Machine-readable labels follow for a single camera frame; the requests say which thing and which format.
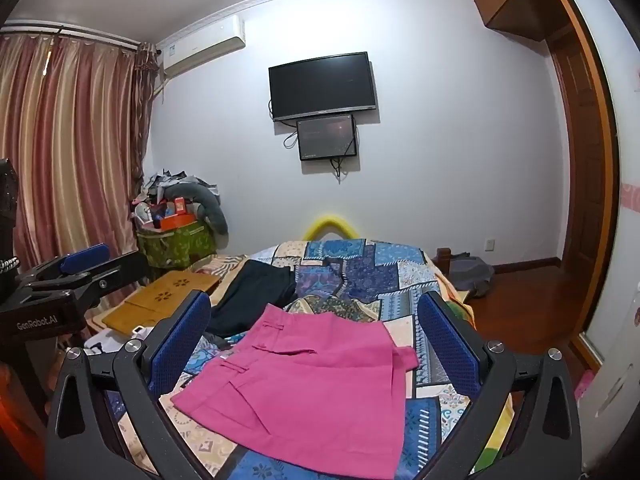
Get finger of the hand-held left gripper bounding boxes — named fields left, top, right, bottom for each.
left=25, top=253, right=151, bottom=311
left=15, top=244, right=112, bottom=287

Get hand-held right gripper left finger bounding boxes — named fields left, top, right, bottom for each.
left=45, top=291, right=221, bottom=480

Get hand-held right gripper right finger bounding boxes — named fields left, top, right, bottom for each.
left=417, top=290, right=583, bottom=480

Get pink pants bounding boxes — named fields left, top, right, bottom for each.
left=171, top=304, right=420, bottom=480

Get dark folded pants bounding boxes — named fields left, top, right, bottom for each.
left=205, top=260, right=297, bottom=338

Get wooden lap desk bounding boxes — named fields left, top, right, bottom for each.
left=100, top=270, right=223, bottom=336

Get grey backpack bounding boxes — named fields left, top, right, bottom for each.
left=450, top=254, right=496, bottom=297

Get green fabric storage box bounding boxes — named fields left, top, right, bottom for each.
left=136, top=220, right=216, bottom=268

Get orange box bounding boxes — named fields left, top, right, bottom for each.
left=159, top=212, right=197, bottom=232

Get striped pink curtain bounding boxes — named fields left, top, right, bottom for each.
left=0, top=32, right=153, bottom=271

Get patchwork printed blanket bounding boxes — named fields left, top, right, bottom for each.
left=85, top=237, right=516, bottom=480

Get pile of grey clothes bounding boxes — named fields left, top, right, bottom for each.
left=142, top=169, right=221, bottom=201

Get grey plush pillow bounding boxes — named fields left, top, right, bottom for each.
left=162, top=182, right=229, bottom=236

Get yellow foam tube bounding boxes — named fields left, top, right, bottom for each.
left=304, top=213, right=361, bottom=241

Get wooden door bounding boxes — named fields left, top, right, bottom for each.
left=547, top=25, right=610, bottom=281

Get white air conditioner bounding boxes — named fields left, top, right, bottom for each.
left=157, top=15, right=247, bottom=79

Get small black wall monitor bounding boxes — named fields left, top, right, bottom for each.
left=296, top=115, right=357, bottom=162

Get wall-mounted black television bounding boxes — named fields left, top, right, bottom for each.
left=268, top=51, right=377, bottom=122

